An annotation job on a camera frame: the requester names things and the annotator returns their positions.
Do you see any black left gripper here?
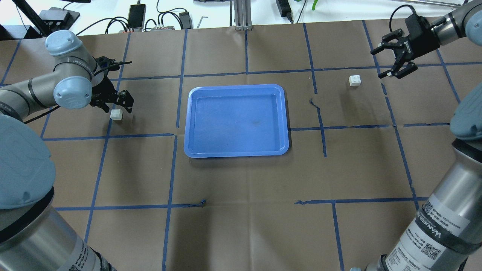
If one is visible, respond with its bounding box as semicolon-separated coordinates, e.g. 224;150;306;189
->
90;56;134;114

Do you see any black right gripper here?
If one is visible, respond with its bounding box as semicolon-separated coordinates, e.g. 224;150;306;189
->
370;14;440;79

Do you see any white block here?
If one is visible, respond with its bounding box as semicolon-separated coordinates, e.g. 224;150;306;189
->
110;109;123;120
348;75;362;87

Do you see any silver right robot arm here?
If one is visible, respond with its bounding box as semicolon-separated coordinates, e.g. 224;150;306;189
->
363;0;481;271

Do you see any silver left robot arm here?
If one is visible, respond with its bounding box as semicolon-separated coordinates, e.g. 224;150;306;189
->
0;30;134;271

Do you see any blue plastic tray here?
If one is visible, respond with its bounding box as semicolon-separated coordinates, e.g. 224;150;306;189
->
184;84;290;158

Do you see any black smartphone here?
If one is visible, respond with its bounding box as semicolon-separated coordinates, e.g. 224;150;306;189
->
128;3;146;30

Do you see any black power adapter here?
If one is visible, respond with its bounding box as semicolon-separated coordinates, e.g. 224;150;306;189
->
275;0;292;20

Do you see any usb hub with cables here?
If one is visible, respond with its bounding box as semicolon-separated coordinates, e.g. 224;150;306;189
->
144;25;175;32

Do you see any aluminium frame post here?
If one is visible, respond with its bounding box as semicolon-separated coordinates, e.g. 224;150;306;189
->
231;0;253;31

